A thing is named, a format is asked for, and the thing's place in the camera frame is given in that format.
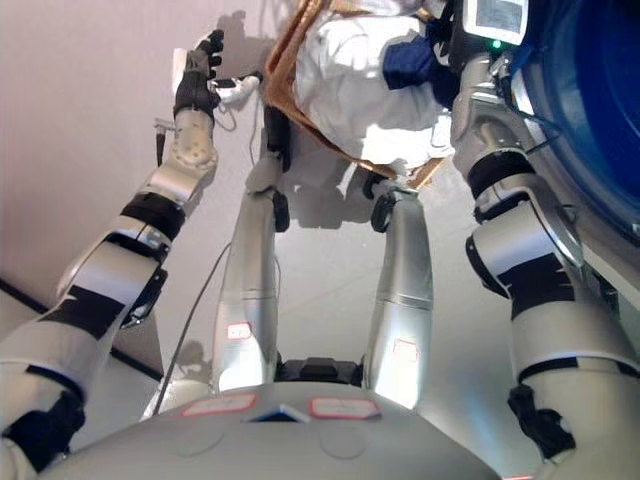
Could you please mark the silver left robot leg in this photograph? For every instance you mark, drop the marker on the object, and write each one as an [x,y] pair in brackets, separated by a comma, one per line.
[247,260]

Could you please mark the silver right robot leg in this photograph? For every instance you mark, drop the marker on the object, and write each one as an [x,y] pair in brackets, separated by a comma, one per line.
[402,280]

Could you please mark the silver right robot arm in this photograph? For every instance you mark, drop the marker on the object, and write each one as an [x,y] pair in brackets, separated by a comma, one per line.
[530,225]

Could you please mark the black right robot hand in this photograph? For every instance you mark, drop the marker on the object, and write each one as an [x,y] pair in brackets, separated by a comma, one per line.
[447,35]

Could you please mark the grey front-loading washing machine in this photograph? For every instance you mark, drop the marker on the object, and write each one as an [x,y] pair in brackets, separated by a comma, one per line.
[590,100]

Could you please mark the silver robot torso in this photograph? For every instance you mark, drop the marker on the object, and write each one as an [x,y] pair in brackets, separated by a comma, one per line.
[280,445]

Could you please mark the red bordered torso sticker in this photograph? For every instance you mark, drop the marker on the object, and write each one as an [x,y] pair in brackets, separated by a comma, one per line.
[217,405]
[344,407]

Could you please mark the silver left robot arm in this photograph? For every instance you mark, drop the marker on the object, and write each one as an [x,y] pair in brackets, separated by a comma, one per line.
[115,280]

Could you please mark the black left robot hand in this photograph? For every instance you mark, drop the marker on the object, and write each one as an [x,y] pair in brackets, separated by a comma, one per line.
[195,85]

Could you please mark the dark blue cloth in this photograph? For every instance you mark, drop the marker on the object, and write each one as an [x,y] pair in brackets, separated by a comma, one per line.
[405,60]

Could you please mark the silver robot leg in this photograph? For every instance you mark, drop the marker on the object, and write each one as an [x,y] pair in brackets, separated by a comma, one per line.
[402,280]
[247,260]

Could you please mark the white cloth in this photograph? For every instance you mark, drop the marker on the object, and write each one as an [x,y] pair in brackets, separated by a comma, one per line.
[340,90]

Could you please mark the white wrist display box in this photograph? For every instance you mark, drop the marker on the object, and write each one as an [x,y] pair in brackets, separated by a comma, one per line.
[497,20]

